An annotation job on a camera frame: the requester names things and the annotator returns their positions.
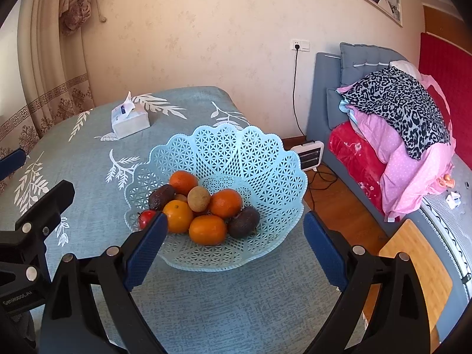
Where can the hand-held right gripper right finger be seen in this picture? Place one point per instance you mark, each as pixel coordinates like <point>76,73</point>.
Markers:
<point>324,250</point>

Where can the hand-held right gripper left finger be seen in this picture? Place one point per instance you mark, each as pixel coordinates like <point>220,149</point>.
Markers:
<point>147,250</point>

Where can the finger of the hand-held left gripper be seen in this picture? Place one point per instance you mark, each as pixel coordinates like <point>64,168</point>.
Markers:
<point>44,210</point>
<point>11,164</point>

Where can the small red fruit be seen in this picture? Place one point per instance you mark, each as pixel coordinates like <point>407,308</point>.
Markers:
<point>146,219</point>

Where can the dark brown avocado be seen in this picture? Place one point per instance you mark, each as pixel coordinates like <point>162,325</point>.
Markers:
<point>161,196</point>
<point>243,222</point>

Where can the light blue lattice plastic basket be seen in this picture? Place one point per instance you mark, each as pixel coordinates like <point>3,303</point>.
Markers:
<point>239,155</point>

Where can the person's dark jacket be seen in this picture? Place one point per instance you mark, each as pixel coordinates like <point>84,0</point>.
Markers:
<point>24,333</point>

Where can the teal leaf-print tablecloth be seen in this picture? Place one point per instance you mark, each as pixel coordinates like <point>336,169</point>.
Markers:
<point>92,136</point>

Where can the white electric heater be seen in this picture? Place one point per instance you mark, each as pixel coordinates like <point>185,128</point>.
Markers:
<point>308,155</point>

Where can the red floral blanket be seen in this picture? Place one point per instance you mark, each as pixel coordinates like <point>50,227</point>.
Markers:
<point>354,155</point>

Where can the beige patterned curtain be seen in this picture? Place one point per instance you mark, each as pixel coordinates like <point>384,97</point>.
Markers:
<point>44,62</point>

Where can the pink dotted quilt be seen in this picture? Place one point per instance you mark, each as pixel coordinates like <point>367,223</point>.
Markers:
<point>409,177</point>

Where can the white tissue box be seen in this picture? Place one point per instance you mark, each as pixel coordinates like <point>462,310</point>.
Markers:
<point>131,121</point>

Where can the grey knit mat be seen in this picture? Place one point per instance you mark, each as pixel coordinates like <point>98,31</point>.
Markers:
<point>450,232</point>

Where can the small white packet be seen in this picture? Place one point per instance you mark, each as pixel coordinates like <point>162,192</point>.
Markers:
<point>453,200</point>

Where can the light blue cloth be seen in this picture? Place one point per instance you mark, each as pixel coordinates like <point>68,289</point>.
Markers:
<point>346,110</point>

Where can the small orange toy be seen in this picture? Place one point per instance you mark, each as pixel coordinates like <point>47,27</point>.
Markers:
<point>448,180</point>

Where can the grey pillow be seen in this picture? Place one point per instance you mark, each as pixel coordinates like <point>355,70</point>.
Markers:
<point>335,108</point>

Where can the leopard print blanket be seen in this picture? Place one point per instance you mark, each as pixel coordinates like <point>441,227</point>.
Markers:
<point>402,107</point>

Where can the floral curtain tieback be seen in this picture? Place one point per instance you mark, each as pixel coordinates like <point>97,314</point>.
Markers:
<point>75,7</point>

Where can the grey quilted cushion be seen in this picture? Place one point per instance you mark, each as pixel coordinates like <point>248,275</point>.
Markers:
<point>365,55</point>

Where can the white pillow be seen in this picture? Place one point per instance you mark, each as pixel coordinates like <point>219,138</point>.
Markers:
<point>405,68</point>

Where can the red padded panel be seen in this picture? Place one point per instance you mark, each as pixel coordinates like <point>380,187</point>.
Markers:
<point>450,62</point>

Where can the grey upholstered bed frame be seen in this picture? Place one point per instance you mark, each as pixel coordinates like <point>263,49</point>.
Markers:
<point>320,99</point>

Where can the white wall socket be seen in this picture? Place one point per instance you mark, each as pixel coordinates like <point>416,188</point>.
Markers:
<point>301,45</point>

